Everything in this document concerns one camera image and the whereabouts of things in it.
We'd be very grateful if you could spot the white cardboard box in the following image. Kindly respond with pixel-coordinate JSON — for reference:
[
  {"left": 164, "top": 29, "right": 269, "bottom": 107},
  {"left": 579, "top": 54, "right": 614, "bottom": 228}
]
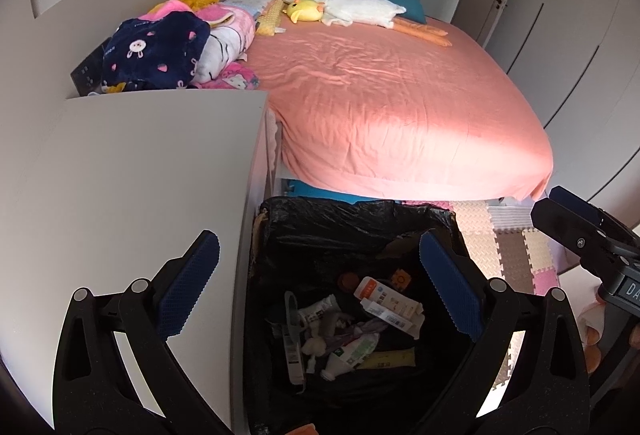
[{"left": 360, "top": 299, "right": 425, "bottom": 340}]

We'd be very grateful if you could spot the yellow snack wrapper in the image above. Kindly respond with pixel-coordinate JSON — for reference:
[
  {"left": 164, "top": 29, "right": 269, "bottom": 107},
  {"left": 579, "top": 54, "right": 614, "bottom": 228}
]
[{"left": 357, "top": 348, "right": 416, "bottom": 370}]

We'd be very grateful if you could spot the silver foil wrapper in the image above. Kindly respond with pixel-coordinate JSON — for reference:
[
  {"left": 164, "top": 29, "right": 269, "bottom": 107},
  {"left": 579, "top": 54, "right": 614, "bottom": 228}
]
[{"left": 297, "top": 294, "right": 341, "bottom": 329}]

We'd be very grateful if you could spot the white green milk bottle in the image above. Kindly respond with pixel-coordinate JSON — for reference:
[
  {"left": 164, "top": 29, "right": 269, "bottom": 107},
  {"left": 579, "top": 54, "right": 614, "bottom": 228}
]
[{"left": 321, "top": 333, "right": 380, "bottom": 381}]

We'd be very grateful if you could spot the white tissue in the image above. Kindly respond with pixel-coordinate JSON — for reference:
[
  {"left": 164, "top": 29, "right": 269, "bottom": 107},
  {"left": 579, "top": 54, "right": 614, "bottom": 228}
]
[{"left": 300, "top": 337, "right": 328, "bottom": 374}]

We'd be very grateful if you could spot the black trash bag bin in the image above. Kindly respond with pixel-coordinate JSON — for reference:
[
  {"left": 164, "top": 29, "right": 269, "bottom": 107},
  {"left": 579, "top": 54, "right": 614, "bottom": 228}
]
[{"left": 243, "top": 196, "right": 472, "bottom": 434}]

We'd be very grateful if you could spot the person's right hand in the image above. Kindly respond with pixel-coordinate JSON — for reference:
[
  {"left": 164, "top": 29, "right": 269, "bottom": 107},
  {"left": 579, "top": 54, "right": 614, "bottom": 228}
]
[{"left": 579, "top": 289, "right": 640, "bottom": 376}]

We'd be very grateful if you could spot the colourful foam floor mat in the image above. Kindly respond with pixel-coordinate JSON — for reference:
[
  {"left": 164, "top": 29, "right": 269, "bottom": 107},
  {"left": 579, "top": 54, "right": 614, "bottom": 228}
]
[{"left": 284, "top": 179, "right": 572, "bottom": 416}]

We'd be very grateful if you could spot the pink bed sheet mattress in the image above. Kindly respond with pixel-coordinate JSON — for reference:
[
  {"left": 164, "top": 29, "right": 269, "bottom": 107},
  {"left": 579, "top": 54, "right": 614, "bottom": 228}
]
[{"left": 248, "top": 23, "right": 553, "bottom": 201}]

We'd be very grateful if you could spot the navy bunny blanket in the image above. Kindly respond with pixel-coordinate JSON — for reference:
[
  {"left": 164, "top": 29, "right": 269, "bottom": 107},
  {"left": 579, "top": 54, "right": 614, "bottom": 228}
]
[{"left": 102, "top": 11, "right": 210, "bottom": 91}]

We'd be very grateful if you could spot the yellow duck plush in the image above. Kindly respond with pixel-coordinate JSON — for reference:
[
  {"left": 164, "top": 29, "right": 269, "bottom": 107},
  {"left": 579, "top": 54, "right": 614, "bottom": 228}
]
[{"left": 283, "top": 0, "right": 324, "bottom": 24}]

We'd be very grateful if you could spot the white goose plush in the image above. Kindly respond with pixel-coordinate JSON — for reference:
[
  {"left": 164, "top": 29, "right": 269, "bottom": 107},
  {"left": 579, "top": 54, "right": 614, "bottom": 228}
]
[{"left": 282, "top": 0, "right": 451, "bottom": 47}]

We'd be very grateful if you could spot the black wall socket panel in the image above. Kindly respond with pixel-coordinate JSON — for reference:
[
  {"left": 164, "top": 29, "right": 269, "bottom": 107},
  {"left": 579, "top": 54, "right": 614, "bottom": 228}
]
[{"left": 70, "top": 38, "right": 110, "bottom": 97}]

